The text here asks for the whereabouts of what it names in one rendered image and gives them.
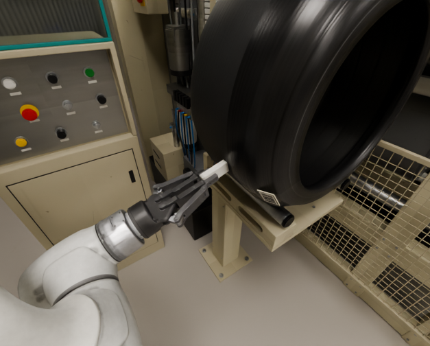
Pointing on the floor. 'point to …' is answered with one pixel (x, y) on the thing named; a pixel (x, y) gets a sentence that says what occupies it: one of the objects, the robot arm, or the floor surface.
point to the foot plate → (225, 265)
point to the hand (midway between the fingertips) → (215, 172)
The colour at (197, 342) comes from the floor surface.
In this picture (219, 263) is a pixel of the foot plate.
